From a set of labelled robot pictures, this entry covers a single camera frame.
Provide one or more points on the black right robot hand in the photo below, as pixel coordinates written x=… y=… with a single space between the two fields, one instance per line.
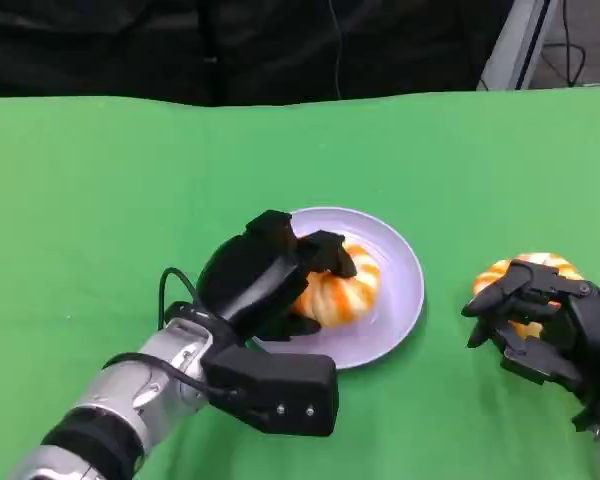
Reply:
x=585 y=340

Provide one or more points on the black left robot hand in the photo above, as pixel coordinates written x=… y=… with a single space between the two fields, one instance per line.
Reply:
x=245 y=280

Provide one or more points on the orange white toy bread roll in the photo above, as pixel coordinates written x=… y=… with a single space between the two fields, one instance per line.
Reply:
x=490 y=280
x=345 y=300

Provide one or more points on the green table cloth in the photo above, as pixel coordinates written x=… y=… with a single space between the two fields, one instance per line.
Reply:
x=300 y=160

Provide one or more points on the lilac plate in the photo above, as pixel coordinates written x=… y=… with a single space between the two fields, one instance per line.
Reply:
x=395 y=300

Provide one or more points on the black cloth curtain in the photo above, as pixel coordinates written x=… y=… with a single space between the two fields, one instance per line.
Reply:
x=130 y=50

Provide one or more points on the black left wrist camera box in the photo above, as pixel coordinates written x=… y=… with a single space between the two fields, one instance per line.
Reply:
x=280 y=385

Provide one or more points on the grey metal frame post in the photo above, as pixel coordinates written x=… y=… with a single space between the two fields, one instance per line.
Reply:
x=522 y=45

